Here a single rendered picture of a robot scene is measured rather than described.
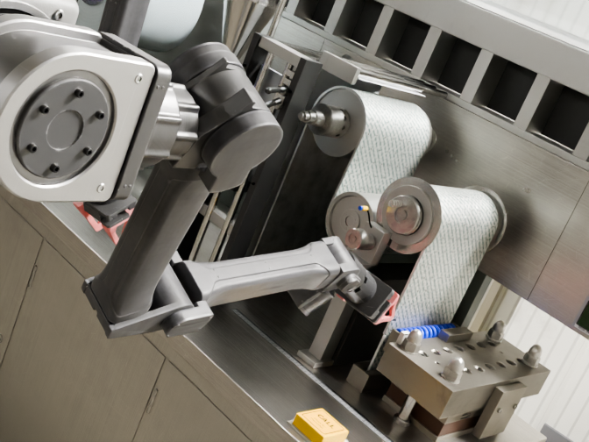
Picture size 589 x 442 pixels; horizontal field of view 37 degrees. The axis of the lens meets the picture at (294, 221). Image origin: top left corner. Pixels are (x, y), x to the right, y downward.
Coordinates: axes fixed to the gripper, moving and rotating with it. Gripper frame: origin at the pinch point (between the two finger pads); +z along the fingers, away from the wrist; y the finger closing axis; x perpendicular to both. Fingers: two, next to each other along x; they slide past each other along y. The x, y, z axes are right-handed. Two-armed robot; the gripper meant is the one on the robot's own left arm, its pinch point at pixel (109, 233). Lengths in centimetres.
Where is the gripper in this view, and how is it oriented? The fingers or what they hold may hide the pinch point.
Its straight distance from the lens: 161.1
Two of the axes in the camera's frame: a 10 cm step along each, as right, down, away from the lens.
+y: -7.3, -4.7, 5.0
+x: -6.8, 4.6, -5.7
